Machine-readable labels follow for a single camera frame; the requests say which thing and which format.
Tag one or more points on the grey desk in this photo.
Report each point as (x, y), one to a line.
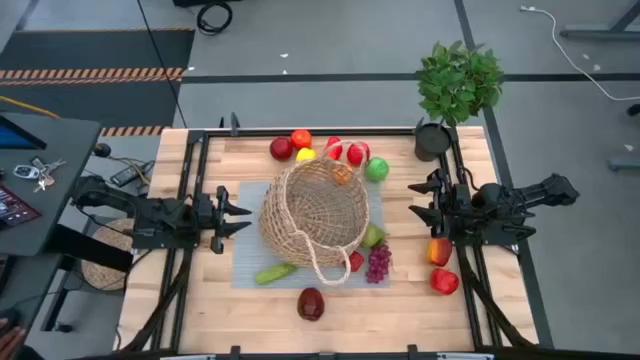
(65, 150)

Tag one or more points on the green leafy plant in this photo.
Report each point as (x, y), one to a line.
(457, 82)

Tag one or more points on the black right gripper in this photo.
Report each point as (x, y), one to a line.
(452, 205)

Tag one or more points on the grey desk frame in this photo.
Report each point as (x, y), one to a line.
(600, 34)

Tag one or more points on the person's hand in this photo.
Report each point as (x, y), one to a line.
(9, 342)

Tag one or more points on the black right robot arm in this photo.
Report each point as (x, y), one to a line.
(525, 197)

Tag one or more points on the orange fruit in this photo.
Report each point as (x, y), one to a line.
(343, 175)

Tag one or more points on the black desk support beam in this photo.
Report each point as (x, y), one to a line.
(90, 250)

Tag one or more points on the black floor object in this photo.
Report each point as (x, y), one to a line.
(635, 109)

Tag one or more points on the purple grape bunch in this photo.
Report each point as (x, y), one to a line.
(378, 263)

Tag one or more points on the yellow lemon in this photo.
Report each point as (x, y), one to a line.
(305, 155)

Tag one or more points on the black plant pot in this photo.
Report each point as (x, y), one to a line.
(431, 142)

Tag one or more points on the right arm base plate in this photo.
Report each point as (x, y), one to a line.
(495, 240)

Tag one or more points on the black striped floor mat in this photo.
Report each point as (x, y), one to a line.
(100, 50)

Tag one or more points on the white bracket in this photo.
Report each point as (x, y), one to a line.
(465, 357)
(182, 357)

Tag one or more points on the woven wicker basket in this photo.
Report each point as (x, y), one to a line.
(315, 210)

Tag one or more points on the bunch of keys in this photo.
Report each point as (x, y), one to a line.
(45, 175)

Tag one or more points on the black round knob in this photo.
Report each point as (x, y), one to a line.
(102, 150)

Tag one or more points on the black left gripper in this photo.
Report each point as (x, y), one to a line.
(219, 220)

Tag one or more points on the green pear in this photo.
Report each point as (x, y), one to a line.
(373, 236)

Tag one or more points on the small red fruit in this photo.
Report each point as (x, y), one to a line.
(334, 148)

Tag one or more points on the grey furniture foot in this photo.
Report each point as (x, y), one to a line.
(625, 163)

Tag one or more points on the car key fob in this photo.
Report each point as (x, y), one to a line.
(25, 172)

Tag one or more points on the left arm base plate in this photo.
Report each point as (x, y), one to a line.
(160, 243)

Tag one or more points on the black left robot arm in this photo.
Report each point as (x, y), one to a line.
(150, 215)

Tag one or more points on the green apple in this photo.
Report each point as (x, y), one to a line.
(376, 169)

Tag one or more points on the blue screen tablet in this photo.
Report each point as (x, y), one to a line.
(15, 137)

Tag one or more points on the grey woven placemat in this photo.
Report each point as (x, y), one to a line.
(245, 260)

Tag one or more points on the red yellow apple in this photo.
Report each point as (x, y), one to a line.
(356, 261)

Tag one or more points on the orange red peach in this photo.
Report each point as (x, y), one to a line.
(439, 251)

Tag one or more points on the orange red tomato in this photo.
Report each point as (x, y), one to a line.
(301, 138)

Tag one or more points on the long green cucumber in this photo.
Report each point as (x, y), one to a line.
(274, 274)

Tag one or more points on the black table frame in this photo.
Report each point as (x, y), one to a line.
(250, 133)

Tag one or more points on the dark red printed device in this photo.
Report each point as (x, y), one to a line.
(12, 207)

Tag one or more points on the round wicker stool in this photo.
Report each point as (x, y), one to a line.
(102, 272)

